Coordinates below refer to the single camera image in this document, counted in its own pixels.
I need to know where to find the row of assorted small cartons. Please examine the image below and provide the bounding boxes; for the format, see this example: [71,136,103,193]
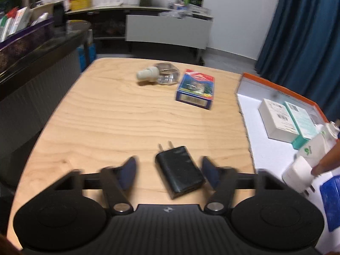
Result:
[0,7,31,43]

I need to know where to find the white square wall charger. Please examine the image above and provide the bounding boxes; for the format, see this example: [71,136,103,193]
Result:
[282,156,316,198]

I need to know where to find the orange-edged white box lid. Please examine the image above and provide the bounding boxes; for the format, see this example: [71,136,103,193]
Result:
[235,72,340,255]

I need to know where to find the blue and red card box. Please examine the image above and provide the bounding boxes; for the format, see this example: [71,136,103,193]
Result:
[175,69,215,110]

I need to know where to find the pile of small packets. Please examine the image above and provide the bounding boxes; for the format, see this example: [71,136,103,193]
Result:
[159,1,213,19]

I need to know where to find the black wall charger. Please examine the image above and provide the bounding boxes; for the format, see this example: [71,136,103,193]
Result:
[155,143,206,200]

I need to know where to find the person's right hand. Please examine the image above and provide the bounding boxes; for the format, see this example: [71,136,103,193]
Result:
[311,138,340,177]

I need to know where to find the white squeeze bottle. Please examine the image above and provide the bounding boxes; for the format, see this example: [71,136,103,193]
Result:
[31,12,50,26]

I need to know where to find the small white carton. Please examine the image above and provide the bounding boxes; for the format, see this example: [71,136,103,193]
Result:
[258,98,299,141]

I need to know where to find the clear refill bottle white cap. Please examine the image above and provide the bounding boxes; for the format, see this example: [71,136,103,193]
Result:
[136,62,180,85]

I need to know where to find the black container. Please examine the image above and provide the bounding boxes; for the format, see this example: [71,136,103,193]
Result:
[53,1,67,27]

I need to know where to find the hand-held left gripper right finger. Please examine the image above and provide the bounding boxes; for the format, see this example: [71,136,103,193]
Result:
[200,156,286,214]

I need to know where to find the blue plastic case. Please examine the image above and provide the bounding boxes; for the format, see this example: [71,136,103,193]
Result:
[319,175,340,232]

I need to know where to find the purple tray of boxes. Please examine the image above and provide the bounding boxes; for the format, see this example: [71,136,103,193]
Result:
[0,16,55,68]

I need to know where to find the black round coffee table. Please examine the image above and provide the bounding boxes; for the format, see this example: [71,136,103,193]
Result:
[0,20,92,192]

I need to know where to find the yellow tin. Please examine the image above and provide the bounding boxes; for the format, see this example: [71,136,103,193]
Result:
[69,0,93,10]

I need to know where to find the white media cabinet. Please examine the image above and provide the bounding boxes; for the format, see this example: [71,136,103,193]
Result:
[65,4,214,65]

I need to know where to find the blue curtain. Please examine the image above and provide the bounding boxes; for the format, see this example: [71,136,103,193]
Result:
[255,0,340,107]

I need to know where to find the small teal carton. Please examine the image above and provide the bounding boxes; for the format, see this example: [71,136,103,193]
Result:
[283,101,320,150]

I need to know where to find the large white plug-in repellent heater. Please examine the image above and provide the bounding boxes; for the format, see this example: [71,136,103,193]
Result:
[293,121,340,165]

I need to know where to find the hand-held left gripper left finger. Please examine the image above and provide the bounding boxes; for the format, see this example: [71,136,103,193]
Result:
[54,156,140,214]

